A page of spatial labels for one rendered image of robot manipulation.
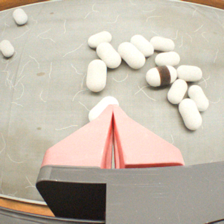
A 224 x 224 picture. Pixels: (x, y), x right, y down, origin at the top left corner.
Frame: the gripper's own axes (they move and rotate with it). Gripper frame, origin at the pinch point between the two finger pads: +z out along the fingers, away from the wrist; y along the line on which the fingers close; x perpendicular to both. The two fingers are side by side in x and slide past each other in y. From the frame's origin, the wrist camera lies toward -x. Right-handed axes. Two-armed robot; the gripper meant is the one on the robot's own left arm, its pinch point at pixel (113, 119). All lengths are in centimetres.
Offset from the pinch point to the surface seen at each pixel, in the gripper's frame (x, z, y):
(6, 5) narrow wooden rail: -8.7, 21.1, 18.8
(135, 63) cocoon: -0.2, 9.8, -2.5
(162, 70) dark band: 0.1, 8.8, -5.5
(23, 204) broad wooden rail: 11.2, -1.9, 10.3
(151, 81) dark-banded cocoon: 1.2, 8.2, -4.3
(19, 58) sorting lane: -0.6, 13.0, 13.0
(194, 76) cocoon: 0.7, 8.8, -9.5
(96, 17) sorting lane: -4.7, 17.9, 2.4
